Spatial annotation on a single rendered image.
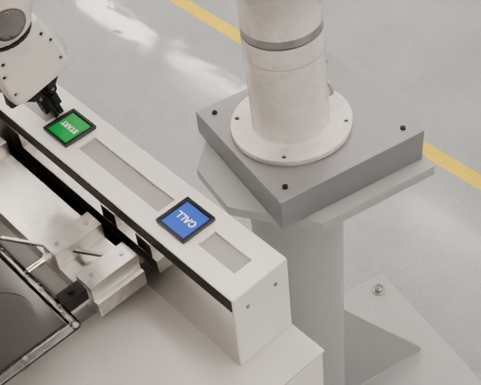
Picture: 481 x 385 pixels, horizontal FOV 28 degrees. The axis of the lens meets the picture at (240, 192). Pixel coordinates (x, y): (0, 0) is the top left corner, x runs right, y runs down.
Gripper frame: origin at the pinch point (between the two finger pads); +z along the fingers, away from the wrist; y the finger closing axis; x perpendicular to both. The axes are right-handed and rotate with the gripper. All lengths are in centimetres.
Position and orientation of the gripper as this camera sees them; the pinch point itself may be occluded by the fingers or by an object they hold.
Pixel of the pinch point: (49, 101)
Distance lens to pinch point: 143.6
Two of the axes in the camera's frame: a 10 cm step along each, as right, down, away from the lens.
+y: 7.0, -6.7, 2.6
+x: -6.8, -5.0, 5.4
